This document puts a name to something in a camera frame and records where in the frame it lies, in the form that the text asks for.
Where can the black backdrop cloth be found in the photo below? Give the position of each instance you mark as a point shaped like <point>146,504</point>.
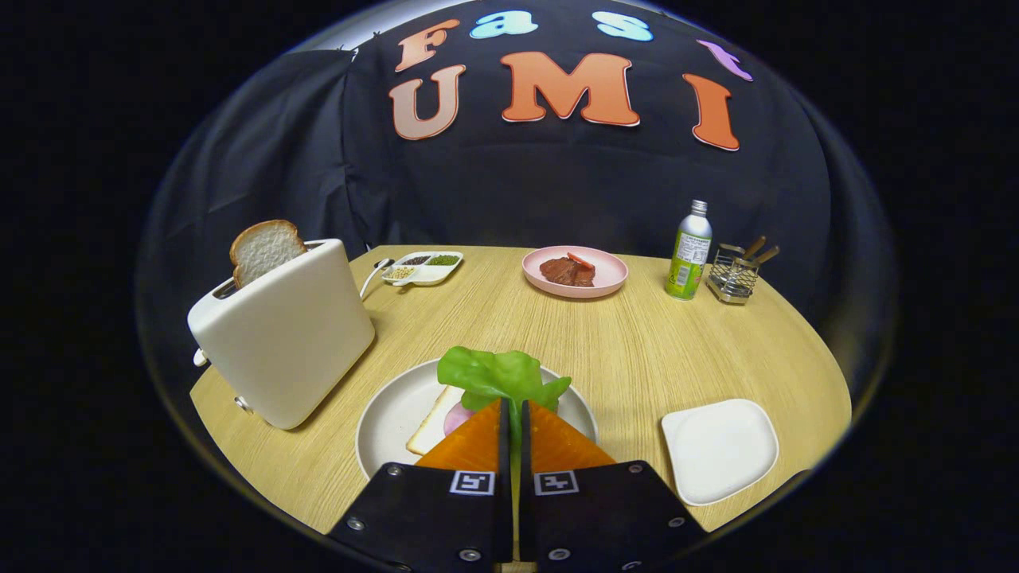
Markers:
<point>557,183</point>

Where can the white toaster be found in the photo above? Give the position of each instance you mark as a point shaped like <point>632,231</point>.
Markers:
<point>294,342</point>

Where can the green lettuce leaf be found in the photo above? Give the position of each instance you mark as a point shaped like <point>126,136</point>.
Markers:
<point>493,374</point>

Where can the pink ham slice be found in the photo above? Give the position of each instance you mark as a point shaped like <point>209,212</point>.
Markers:
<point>458,418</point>

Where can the pink plate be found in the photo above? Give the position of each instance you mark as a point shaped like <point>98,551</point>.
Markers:
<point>613,274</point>

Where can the red meat slices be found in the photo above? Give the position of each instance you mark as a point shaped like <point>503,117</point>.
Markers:
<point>565,272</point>

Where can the white divided condiment dish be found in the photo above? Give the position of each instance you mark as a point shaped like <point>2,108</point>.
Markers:
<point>434,273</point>

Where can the toasted bread slice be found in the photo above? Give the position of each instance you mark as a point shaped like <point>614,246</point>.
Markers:
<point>267,251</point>

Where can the green label metal bottle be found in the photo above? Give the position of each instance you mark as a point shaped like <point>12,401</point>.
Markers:
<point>689,255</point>

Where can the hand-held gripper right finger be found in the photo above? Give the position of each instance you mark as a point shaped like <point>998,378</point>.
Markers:
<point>605,517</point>

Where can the white bread slice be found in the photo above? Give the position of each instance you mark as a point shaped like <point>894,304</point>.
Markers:
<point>434,426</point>

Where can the small square white plate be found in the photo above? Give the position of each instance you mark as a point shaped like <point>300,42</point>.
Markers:
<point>720,450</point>

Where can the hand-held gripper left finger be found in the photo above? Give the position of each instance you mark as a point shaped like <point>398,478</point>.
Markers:
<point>422,517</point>

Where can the large round white plate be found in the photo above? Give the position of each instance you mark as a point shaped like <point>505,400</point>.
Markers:
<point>390,422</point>

